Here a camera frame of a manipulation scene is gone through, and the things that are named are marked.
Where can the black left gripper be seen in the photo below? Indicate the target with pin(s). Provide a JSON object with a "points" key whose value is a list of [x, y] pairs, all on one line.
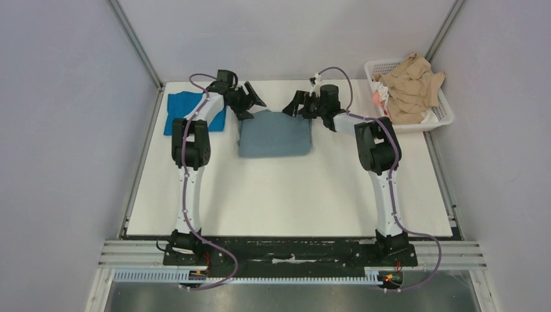
{"points": [[242, 114]]}

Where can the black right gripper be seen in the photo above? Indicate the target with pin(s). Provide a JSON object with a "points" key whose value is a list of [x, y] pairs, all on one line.
{"points": [[305, 103]]}

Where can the grey-blue t-shirt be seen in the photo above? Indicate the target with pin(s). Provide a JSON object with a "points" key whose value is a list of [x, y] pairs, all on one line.
{"points": [[272, 134]]}

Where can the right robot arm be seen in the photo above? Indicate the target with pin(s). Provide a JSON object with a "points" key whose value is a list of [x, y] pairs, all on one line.
{"points": [[378, 151]]}

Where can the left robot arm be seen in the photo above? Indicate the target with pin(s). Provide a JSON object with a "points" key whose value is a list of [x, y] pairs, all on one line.
{"points": [[191, 150]]}

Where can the pink and white garment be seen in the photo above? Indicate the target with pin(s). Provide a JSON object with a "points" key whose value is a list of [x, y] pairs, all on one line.
{"points": [[380, 98]]}

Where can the beige t-shirt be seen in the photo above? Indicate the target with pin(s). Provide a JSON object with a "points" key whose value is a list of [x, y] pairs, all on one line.
{"points": [[412, 90]]}

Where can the white plastic laundry basket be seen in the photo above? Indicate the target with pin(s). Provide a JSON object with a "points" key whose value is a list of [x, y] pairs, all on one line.
{"points": [[439, 116]]}

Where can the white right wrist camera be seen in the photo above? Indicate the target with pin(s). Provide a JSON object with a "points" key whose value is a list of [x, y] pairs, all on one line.
{"points": [[316, 83]]}

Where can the aluminium frame rail left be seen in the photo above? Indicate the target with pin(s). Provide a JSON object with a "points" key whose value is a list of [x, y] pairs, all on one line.
{"points": [[136, 44]]}

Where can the aluminium frame rail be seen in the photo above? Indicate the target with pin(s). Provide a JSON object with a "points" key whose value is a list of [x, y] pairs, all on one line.
{"points": [[136, 44], [444, 29]]}

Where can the aluminium frame rail right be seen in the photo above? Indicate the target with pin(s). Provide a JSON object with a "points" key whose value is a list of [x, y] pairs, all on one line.
{"points": [[444, 29]]}

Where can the white slotted cable duct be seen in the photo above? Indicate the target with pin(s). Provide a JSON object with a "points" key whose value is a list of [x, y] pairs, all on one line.
{"points": [[190, 277]]}

